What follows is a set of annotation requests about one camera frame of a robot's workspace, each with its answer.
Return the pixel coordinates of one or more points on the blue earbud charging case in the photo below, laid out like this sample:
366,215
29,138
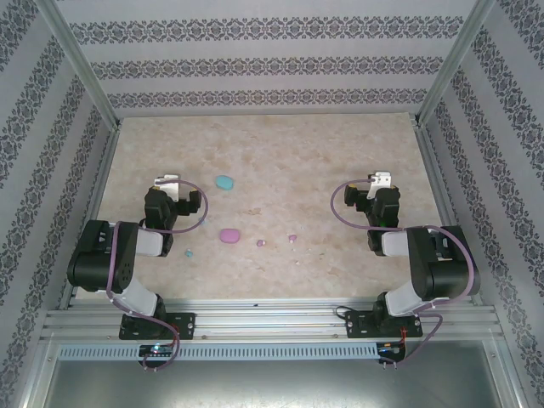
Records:
224,183

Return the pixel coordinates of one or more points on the pink earbud charging case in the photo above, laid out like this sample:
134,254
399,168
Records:
230,236

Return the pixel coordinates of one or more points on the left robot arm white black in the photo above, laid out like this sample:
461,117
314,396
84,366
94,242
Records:
98,255

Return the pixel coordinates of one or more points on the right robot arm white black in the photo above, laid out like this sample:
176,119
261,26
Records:
450,272

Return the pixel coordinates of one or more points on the grey metal sheet panel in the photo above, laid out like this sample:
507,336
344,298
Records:
272,387

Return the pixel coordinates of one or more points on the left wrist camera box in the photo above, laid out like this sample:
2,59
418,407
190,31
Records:
170,185

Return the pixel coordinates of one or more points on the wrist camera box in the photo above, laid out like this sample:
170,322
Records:
170,185
379,180

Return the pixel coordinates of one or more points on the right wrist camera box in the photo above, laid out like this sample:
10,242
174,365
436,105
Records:
379,180

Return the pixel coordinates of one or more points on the aluminium side rail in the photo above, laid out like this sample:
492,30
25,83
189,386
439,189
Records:
432,170
92,212

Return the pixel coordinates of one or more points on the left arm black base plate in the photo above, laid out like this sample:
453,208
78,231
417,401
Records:
187,325

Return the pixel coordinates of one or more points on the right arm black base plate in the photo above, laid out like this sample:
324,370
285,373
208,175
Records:
355,325

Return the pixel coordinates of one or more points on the aluminium mounting rail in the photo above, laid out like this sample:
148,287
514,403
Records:
272,319

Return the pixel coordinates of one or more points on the aluminium frame post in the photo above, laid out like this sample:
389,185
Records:
76,64
457,55

